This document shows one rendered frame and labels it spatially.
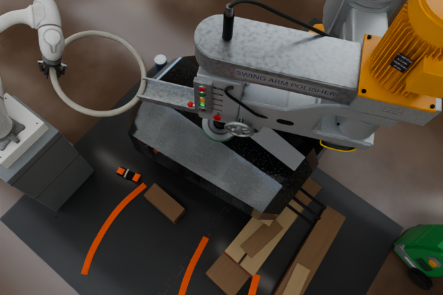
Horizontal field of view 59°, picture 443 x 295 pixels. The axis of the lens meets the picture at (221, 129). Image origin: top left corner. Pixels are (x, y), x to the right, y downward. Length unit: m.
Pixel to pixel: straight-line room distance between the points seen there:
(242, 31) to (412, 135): 2.32
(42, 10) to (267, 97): 1.07
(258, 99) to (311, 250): 1.46
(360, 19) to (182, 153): 1.25
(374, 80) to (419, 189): 2.01
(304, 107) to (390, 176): 1.78
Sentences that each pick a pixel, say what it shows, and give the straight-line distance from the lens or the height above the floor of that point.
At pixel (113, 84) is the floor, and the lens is 3.48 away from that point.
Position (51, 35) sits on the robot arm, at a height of 1.54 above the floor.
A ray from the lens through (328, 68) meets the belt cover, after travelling 1.54.
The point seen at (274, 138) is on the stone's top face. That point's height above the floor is 0.82.
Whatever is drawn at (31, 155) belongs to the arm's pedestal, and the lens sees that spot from 2.48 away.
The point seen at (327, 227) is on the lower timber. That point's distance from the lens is 2.97.
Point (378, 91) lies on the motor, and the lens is 1.53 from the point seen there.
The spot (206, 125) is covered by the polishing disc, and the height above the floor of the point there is 0.88.
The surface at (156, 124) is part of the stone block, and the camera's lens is 2.46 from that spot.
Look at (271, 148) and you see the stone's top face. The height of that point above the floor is 0.82.
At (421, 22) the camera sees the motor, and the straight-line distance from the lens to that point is 1.29.
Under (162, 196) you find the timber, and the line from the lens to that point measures 2.90.
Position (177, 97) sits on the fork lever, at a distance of 2.13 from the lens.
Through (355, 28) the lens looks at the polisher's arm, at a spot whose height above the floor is 1.47.
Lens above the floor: 2.94
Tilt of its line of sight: 67 degrees down
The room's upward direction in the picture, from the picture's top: 5 degrees clockwise
